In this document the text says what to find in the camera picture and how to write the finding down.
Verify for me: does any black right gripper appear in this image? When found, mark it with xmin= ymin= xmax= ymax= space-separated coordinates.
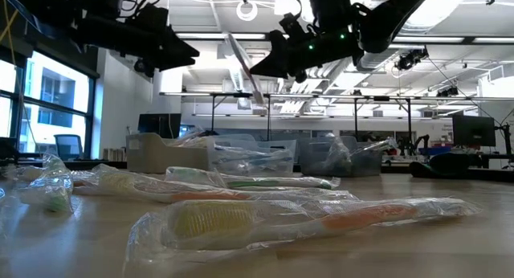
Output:
xmin=248 ymin=11 xmax=365 ymax=85

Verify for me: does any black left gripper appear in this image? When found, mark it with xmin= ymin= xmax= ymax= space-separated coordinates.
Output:
xmin=73 ymin=17 xmax=201 ymax=73

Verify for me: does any black ceiling spotlight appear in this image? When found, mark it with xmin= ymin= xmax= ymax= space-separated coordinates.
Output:
xmin=133 ymin=59 xmax=156 ymax=79

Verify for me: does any long ceiling light strip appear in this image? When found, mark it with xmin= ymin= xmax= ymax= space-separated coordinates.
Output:
xmin=174 ymin=28 xmax=514 ymax=45

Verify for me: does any black monitor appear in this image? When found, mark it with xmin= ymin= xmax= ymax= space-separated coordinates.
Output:
xmin=451 ymin=114 xmax=497 ymax=148
xmin=137 ymin=112 xmax=182 ymax=140

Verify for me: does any clear plastic bin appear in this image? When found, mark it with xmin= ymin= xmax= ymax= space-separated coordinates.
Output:
xmin=206 ymin=133 xmax=297 ymax=177

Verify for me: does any grey translucent plastic bin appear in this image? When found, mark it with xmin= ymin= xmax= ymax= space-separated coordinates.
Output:
xmin=299 ymin=135 xmax=383 ymax=178

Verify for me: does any white plastic bin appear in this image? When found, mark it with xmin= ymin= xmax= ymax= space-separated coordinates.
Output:
xmin=125 ymin=132 xmax=210 ymax=174

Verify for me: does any row of brown books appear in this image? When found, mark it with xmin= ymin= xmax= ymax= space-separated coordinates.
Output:
xmin=102 ymin=148 xmax=128 ymax=161

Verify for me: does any large window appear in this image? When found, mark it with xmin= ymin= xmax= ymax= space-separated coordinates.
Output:
xmin=0 ymin=48 xmax=98 ymax=158

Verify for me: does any dark desk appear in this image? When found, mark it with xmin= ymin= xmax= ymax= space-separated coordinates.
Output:
xmin=0 ymin=159 xmax=129 ymax=171

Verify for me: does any black office chair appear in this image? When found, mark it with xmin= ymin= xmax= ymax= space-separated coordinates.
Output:
xmin=54 ymin=133 xmax=84 ymax=161

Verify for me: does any black chair back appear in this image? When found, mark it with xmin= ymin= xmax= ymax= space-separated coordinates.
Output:
xmin=409 ymin=152 xmax=473 ymax=178

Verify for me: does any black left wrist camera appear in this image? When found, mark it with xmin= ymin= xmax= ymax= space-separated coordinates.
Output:
xmin=134 ymin=3 xmax=169 ymax=35

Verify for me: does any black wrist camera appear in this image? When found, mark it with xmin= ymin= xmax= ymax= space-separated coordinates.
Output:
xmin=134 ymin=3 xmax=169 ymax=35
xmin=308 ymin=0 xmax=355 ymax=33

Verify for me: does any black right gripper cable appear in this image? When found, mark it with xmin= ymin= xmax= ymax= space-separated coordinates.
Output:
xmin=284 ymin=0 xmax=306 ymax=20

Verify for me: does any white ring lamp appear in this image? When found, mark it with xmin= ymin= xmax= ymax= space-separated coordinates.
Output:
xmin=235 ymin=0 xmax=259 ymax=22

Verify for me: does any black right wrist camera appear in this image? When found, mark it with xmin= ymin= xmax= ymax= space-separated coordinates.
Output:
xmin=308 ymin=0 xmax=355 ymax=33

